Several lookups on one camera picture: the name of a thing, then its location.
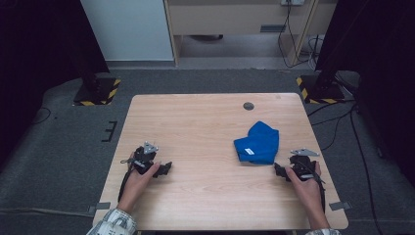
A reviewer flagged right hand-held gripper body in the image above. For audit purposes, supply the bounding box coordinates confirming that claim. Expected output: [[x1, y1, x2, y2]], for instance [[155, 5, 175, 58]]
[[289, 148, 320, 181]]

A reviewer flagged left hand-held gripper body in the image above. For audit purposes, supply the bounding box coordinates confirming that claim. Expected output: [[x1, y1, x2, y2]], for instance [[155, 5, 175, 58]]
[[120, 140, 160, 175]]

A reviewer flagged blue cloth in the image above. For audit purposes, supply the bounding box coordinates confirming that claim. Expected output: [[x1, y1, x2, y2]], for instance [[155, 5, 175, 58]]
[[233, 120, 281, 165]]

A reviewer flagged person's right hand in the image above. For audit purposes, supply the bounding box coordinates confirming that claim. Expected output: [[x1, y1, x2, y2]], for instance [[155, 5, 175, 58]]
[[285, 161, 325, 212]]

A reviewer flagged person's left hand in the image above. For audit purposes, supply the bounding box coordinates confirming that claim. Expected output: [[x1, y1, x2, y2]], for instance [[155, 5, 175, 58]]
[[117, 162, 161, 213]]

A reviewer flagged grey tape piece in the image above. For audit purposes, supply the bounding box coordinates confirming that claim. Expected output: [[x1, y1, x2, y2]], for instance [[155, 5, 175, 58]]
[[328, 201, 352, 212], [87, 202, 112, 215]]

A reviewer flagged black stand with striped base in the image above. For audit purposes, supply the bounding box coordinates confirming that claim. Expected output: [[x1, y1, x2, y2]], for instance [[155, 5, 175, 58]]
[[72, 62, 121, 107], [296, 70, 346, 105]]

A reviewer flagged dark curtain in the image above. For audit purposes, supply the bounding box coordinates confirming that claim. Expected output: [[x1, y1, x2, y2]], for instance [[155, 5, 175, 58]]
[[314, 0, 415, 187], [0, 0, 111, 165]]

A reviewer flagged white panel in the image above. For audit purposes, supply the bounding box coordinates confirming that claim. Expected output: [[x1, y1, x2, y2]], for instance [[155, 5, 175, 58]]
[[80, 0, 174, 62]]

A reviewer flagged light wooden desk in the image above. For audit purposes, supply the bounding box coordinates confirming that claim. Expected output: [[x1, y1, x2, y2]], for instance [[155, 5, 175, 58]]
[[162, 0, 339, 67]]

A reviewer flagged left hand-held gripper cable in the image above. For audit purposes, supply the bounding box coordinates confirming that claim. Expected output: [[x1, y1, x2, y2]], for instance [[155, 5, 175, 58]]
[[117, 163, 136, 204]]

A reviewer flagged hand-held gripper cable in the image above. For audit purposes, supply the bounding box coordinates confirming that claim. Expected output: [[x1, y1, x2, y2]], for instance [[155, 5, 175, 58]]
[[306, 162, 327, 213], [117, 163, 136, 204]]

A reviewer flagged right hand-held gripper cable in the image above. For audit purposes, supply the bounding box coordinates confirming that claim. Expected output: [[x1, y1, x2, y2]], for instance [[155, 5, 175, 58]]
[[306, 162, 327, 213]]

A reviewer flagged black floor cable loop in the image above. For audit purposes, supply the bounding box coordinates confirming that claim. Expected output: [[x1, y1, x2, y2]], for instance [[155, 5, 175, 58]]
[[32, 107, 52, 125]]

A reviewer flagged grey floor cable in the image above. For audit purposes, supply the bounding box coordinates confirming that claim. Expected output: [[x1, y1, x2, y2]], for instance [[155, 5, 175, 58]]
[[0, 207, 96, 218]]

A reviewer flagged black power cable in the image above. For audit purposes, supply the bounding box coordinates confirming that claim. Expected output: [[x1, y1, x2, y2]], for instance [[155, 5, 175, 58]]
[[277, 3, 315, 70]]

